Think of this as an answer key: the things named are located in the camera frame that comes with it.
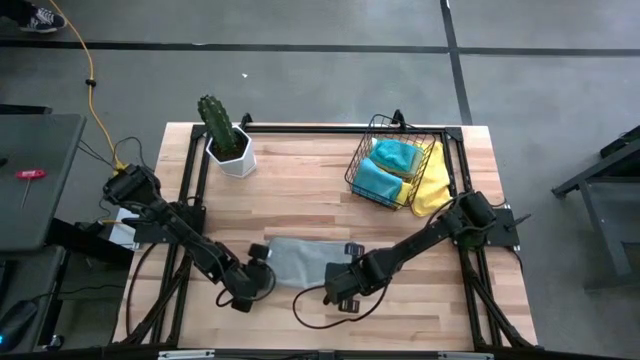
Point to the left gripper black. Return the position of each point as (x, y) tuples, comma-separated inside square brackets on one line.
[(245, 285)]

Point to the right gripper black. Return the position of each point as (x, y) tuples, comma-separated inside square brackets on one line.
[(357, 280)]

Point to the grey microfiber towel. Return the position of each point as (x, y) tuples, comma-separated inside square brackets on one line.
[(305, 262)]

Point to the teal microfiber towel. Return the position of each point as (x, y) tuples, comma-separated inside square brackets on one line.
[(395, 154), (377, 180)]

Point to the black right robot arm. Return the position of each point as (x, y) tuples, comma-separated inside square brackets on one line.
[(425, 235)]

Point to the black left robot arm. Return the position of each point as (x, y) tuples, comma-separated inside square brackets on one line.
[(170, 220)]

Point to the white faceted plant pot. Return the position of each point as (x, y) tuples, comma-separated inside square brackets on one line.
[(240, 165)]

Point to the white paper sheet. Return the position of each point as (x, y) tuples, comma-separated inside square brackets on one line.
[(122, 232)]

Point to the green cactus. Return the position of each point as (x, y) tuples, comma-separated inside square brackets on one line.
[(217, 122)]

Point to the grey side desk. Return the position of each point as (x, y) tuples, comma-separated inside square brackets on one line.
[(45, 200)]

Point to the black computer mouse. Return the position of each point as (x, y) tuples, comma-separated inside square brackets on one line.
[(15, 320)]

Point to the black metal cart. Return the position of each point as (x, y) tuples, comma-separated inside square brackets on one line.
[(615, 215)]

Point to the person's foot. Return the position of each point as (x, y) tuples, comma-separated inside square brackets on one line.
[(45, 21)]

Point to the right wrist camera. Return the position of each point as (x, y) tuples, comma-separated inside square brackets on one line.
[(336, 285)]

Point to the black aluminium table frame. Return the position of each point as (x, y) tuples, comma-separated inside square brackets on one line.
[(325, 129)]

